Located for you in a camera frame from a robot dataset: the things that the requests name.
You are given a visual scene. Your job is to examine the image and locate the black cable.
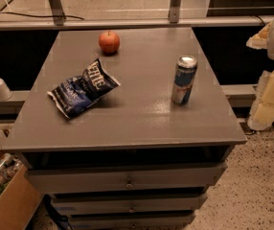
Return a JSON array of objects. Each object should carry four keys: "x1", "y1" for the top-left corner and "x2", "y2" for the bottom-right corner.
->
[{"x1": 0, "y1": 11, "x2": 85, "y2": 21}]

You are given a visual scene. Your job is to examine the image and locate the cans in cardboard box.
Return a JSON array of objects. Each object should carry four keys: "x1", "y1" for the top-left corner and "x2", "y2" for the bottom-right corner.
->
[{"x1": 0, "y1": 153, "x2": 22, "y2": 187}]

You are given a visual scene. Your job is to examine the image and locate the blue energy drink can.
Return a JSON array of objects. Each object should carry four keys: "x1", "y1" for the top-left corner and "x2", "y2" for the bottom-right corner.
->
[{"x1": 171, "y1": 55, "x2": 197, "y2": 105}]

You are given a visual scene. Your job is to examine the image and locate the red apple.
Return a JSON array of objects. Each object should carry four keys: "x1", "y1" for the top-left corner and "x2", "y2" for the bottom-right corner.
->
[{"x1": 99, "y1": 31, "x2": 120, "y2": 55}]

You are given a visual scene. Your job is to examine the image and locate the blue chip bag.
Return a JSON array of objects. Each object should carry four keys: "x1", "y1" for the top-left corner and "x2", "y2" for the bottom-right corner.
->
[{"x1": 47, "y1": 58, "x2": 121, "y2": 119}]

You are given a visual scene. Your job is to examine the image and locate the grey metal rail frame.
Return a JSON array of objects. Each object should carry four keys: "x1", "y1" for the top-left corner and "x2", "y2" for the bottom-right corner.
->
[{"x1": 0, "y1": 0, "x2": 274, "y2": 31}]

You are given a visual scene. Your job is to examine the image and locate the grey drawer cabinet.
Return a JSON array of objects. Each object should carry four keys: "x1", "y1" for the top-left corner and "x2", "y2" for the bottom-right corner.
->
[{"x1": 5, "y1": 28, "x2": 246, "y2": 230}]

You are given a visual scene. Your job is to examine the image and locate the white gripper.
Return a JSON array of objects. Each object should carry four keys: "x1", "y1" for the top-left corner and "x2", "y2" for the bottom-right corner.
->
[{"x1": 246, "y1": 19, "x2": 274, "y2": 131}]

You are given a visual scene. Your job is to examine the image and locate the cardboard box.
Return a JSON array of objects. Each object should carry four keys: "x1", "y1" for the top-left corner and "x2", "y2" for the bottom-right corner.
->
[{"x1": 0, "y1": 130, "x2": 42, "y2": 230}]

